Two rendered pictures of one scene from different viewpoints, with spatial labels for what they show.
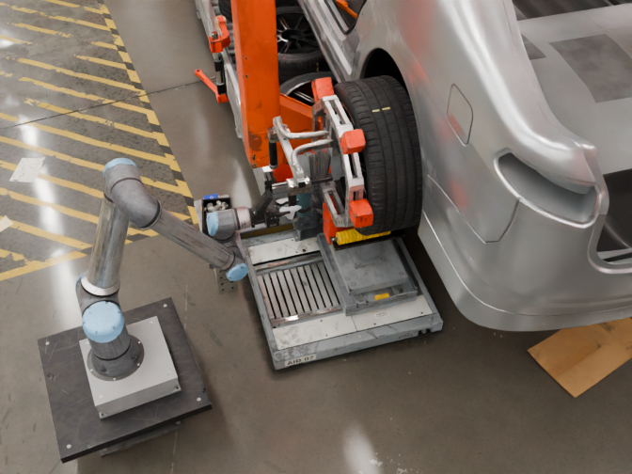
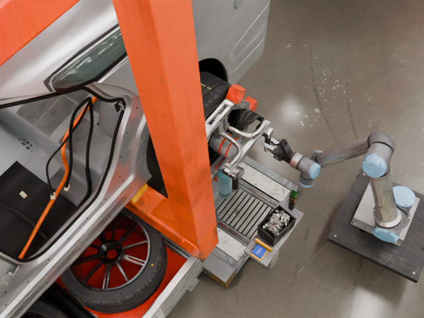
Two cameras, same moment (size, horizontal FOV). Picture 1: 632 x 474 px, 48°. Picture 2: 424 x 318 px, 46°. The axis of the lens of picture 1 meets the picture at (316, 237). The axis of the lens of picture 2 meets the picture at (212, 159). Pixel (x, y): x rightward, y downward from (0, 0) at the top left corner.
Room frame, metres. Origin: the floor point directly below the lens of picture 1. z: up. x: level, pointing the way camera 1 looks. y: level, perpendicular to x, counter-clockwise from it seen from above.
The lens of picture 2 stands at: (3.25, 1.28, 3.37)
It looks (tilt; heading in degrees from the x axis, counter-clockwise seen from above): 59 degrees down; 238
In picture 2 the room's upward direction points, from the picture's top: 6 degrees counter-clockwise
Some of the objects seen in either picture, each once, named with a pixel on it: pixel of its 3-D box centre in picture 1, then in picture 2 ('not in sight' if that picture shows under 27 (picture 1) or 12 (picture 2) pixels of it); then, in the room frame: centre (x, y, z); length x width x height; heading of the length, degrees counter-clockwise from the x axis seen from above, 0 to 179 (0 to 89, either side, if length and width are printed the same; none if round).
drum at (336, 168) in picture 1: (319, 166); (229, 146); (2.30, -0.02, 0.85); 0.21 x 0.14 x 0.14; 106
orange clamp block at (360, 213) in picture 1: (360, 213); (248, 106); (2.02, -0.18, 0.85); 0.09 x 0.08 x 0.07; 16
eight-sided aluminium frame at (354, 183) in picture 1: (336, 163); (219, 141); (2.32, -0.08, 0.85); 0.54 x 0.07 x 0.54; 16
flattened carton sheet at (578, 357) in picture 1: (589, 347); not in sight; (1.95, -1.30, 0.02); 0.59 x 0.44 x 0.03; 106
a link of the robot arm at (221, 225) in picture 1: (222, 222); (308, 168); (2.02, 0.37, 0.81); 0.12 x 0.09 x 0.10; 106
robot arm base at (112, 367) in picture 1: (113, 349); not in sight; (1.65, 0.81, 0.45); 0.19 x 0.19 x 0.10
